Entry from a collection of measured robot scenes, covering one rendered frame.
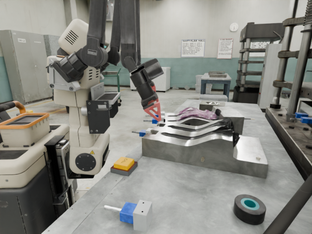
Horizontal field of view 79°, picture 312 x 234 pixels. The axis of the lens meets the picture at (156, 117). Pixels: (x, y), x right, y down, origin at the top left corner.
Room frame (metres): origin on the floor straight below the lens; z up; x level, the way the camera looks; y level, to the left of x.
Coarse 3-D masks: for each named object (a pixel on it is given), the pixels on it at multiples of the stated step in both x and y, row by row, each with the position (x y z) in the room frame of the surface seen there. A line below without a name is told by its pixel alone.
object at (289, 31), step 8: (296, 0) 1.71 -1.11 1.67; (296, 8) 1.71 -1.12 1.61; (288, 16) 1.73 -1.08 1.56; (288, 32) 1.71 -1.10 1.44; (288, 40) 1.71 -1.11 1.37; (288, 48) 1.71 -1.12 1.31; (280, 64) 1.72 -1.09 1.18; (280, 72) 1.71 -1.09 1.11; (280, 88) 1.71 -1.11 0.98; (280, 96) 1.71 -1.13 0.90; (272, 104) 1.72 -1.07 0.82; (280, 104) 1.69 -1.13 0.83
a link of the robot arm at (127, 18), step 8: (120, 0) 0.74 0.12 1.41; (128, 0) 0.74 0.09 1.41; (120, 8) 0.74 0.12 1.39; (128, 8) 0.74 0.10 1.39; (120, 16) 0.74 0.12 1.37; (128, 16) 0.74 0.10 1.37; (120, 24) 0.74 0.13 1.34; (128, 24) 0.74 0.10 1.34; (128, 32) 0.74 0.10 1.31; (128, 40) 0.73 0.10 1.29; (128, 48) 0.73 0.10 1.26; (136, 48) 0.78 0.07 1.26; (136, 56) 0.78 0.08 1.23; (136, 64) 0.79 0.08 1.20
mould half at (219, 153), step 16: (160, 128) 0.90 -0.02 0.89; (192, 128) 0.92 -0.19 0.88; (208, 128) 0.84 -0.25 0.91; (144, 144) 0.78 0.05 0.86; (160, 144) 0.75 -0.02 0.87; (176, 144) 0.73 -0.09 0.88; (192, 144) 0.71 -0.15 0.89; (208, 144) 0.68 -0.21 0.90; (224, 144) 0.66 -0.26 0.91; (240, 144) 0.78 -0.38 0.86; (256, 144) 0.78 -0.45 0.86; (176, 160) 0.73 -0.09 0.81; (192, 160) 0.70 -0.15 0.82; (208, 160) 0.68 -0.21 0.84; (224, 160) 0.66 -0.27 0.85; (240, 160) 0.64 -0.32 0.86; (256, 160) 0.64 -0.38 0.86; (256, 176) 0.62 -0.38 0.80
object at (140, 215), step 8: (104, 208) 0.43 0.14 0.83; (112, 208) 0.43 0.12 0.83; (120, 208) 0.43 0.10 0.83; (128, 208) 0.42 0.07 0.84; (136, 208) 0.40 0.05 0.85; (144, 208) 0.40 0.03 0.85; (120, 216) 0.40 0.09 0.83; (128, 216) 0.40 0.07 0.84; (136, 216) 0.39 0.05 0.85; (144, 216) 0.38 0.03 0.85; (136, 224) 0.39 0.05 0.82; (144, 224) 0.38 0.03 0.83
